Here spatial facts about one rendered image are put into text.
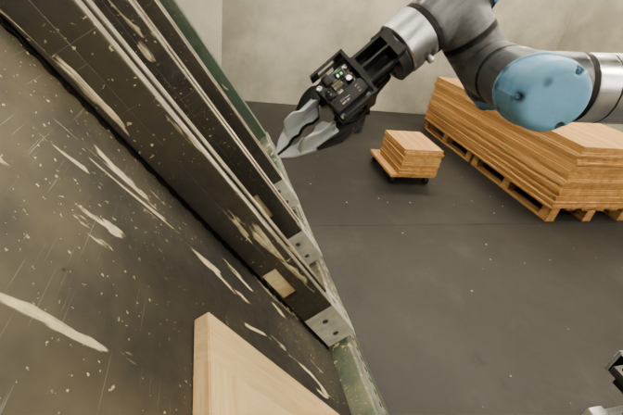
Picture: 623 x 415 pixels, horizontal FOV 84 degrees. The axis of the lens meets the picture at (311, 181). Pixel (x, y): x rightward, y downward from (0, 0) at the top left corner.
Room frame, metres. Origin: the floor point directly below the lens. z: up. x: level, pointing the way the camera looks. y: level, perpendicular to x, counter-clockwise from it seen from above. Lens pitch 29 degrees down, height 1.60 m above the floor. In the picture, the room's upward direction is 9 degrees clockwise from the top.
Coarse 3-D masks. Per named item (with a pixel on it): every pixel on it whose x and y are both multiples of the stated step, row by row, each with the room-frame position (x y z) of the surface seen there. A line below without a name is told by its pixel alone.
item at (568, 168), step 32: (448, 96) 4.88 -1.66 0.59; (448, 128) 4.65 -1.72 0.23; (480, 128) 4.09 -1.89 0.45; (512, 128) 3.67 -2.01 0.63; (576, 128) 3.48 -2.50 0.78; (608, 128) 3.70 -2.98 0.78; (480, 160) 3.96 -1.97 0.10; (512, 160) 3.48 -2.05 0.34; (544, 160) 3.16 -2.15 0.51; (576, 160) 2.91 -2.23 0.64; (608, 160) 3.00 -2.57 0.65; (512, 192) 3.38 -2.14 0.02; (544, 192) 3.03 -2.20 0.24; (576, 192) 2.94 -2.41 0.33; (608, 192) 3.06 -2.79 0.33
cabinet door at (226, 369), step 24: (216, 336) 0.23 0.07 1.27; (216, 360) 0.21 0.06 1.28; (240, 360) 0.23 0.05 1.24; (264, 360) 0.27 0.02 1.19; (216, 384) 0.18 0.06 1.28; (240, 384) 0.21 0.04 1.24; (264, 384) 0.24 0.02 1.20; (288, 384) 0.27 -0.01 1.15; (216, 408) 0.16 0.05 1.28; (240, 408) 0.18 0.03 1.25; (264, 408) 0.21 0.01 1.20; (288, 408) 0.24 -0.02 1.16; (312, 408) 0.28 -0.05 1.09
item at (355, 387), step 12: (264, 144) 1.61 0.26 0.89; (288, 180) 1.39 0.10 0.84; (312, 264) 0.78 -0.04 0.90; (324, 264) 0.88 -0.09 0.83; (348, 336) 0.56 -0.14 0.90; (336, 348) 0.53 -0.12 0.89; (348, 348) 0.52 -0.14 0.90; (360, 348) 0.58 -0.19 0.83; (336, 360) 0.50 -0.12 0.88; (348, 360) 0.50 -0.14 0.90; (348, 372) 0.47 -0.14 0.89; (360, 372) 0.47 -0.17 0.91; (348, 384) 0.45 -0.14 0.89; (360, 384) 0.44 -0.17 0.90; (348, 396) 0.43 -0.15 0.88; (360, 396) 0.42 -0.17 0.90; (372, 396) 0.42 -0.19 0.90; (360, 408) 0.40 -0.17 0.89; (372, 408) 0.40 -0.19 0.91; (384, 408) 0.44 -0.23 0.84
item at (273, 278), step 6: (276, 270) 0.49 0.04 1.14; (264, 276) 0.48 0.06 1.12; (270, 276) 0.48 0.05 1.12; (276, 276) 0.49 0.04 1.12; (282, 276) 0.49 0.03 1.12; (270, 282) 0.48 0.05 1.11; (276, 282) 0.49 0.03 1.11; (282, 282) 0.49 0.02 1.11; (276, 288) 0.49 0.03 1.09; (282, 288) 0.49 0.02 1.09; (288, 288) 0.50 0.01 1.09; (282, 294) 0.49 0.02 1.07; (288, 294) 0.50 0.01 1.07
